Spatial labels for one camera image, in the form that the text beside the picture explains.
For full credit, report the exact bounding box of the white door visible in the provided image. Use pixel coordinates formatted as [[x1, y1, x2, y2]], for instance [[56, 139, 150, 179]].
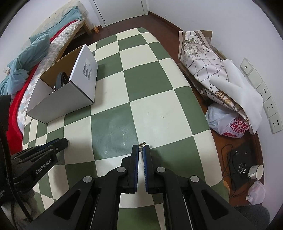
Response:
[[90, 0, 148, 27]]

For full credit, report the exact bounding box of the green white checkered tablecloth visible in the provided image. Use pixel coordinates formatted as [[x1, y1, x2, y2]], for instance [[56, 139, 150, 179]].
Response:
[[24, 28, 228, 211]]

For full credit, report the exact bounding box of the small silver earring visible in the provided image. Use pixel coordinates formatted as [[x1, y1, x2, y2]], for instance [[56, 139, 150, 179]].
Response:
[[138, 142, 146, 152]]

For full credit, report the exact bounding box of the black device with cables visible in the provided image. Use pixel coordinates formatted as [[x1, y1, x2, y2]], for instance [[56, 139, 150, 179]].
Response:
[[221, 142, 255, 198]]

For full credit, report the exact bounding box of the white cloth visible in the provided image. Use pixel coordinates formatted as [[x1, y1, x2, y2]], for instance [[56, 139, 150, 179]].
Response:
[[211, 59, 263, 135]]

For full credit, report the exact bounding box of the wooden bed frame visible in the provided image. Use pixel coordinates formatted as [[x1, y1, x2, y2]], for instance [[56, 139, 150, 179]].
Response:
[[52, 20, 92, 63]]

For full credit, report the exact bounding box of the white cardboard box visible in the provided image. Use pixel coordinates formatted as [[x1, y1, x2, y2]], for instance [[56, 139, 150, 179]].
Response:
[[26, 45, 98, 124]]

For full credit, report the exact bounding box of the white red plastic bag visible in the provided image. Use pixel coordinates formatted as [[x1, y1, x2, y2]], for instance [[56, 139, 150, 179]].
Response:
[[205, 103, 249, 139]]

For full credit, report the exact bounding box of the floral folded bedding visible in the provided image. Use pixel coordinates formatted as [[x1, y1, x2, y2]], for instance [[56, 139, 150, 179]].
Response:
[[178, 30, 249, 122]]

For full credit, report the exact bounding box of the small white plastic bag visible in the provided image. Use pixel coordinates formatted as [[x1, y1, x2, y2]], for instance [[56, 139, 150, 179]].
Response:
[[246, 181, 266, 205]]

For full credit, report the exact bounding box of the white mug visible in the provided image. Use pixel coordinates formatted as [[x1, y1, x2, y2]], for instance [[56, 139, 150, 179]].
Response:
[[247, 164, 264, 180]]

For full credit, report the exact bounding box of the white wall socket strip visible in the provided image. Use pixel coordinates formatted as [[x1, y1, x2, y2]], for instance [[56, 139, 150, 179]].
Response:
[[240, 57, 282, 134]]

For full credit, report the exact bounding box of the red bed blanket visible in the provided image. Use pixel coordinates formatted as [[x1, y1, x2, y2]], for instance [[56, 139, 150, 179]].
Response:
[[6, 20, 76, 155]]

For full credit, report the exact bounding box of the teal quilted duvet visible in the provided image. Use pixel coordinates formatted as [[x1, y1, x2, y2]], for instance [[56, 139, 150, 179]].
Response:
[[1, 6, 82, 96]]

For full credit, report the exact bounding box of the orange bottle on floor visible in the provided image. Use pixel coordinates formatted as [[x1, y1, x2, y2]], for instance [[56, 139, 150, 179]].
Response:
[[93, 24, 99, 33]]

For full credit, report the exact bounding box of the grey checkered mattress sheet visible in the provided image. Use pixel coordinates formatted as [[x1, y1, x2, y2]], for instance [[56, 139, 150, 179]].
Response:
[[16, 20, 82, 134]]

